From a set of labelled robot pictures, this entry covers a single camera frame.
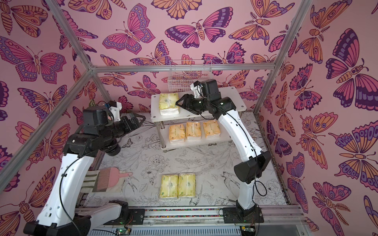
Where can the striped green white cloth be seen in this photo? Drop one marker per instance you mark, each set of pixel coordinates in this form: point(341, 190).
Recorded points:
point(90, 182)

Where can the white two-tier shelf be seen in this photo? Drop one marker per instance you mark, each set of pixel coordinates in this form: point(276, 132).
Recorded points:
point(162, 125)

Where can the artificial tulip plant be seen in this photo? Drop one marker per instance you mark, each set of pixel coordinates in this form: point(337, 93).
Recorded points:
point(92, 103)

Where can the white wire basket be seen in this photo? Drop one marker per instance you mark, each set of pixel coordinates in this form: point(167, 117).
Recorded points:
point(186, 71)

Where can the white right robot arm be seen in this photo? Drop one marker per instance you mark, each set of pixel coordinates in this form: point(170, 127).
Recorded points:
point(253, 162)

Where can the green tissue pack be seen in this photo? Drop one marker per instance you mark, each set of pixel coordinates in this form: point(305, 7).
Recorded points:
point(169, 186)
point(187, 185)
point(167, 104)

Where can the pink dustpan brush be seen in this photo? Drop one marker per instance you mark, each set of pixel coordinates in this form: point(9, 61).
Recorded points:
point(108, 178)

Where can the orange tissue pack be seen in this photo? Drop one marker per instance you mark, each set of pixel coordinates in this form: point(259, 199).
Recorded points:
point(193, 131)
point(177, 133)
point(211, 129)

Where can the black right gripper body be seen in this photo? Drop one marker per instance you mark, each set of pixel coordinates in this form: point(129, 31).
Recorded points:
point(192, 104)

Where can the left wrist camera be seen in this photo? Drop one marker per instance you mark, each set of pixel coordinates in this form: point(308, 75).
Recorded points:
point(115, 109)

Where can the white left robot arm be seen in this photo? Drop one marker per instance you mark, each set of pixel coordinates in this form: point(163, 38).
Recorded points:
point(58, 216)

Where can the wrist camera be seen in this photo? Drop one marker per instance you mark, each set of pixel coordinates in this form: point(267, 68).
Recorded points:
point(196, 89)
point(115, 109)

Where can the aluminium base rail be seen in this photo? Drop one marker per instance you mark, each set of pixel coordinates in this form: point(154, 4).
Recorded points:
point(206, 221)

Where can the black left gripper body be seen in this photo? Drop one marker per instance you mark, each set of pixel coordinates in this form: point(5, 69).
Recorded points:
point(130, 122)

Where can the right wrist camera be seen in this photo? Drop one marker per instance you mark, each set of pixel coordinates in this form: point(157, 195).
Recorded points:
point(196, 89)

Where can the aluminium frame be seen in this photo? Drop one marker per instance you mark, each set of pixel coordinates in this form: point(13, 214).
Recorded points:
point(23, 153)

